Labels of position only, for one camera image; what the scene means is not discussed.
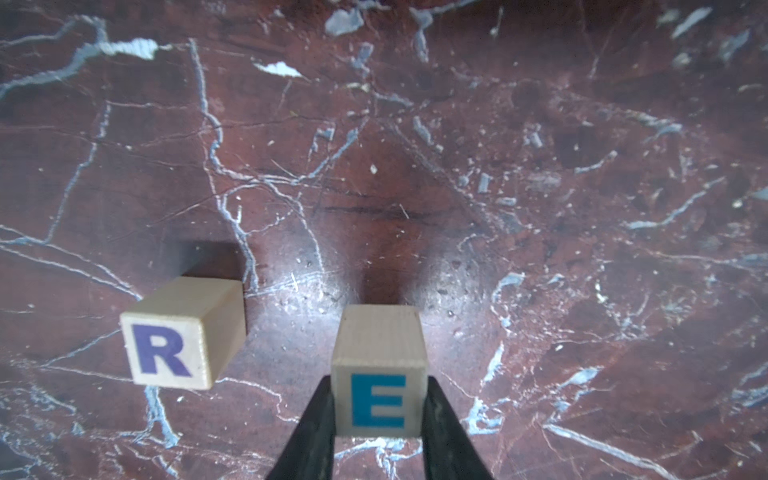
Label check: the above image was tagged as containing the wooden block letter E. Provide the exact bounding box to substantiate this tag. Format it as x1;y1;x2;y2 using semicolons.
331;304;428;438

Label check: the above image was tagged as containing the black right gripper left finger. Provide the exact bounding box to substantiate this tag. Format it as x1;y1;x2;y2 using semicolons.
266;375;336;480

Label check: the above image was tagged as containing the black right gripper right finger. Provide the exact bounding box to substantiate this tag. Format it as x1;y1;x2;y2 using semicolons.
421;376;494;480

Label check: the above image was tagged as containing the wooden block letter R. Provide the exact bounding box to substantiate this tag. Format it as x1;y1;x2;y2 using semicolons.
120;276;246;390

